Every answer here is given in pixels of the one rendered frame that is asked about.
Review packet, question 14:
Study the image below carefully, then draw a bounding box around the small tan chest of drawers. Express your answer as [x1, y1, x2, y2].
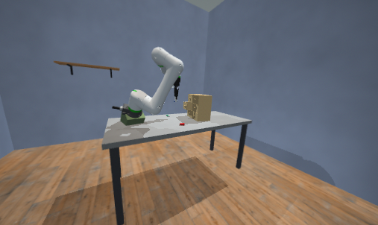
[192, 94, 212, 121]

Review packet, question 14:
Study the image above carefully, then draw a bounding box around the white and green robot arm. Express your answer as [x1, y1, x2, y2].
[112, 48, 184, 118]

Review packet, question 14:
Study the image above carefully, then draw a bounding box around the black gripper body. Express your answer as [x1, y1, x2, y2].
[173, 83, 180, 90]

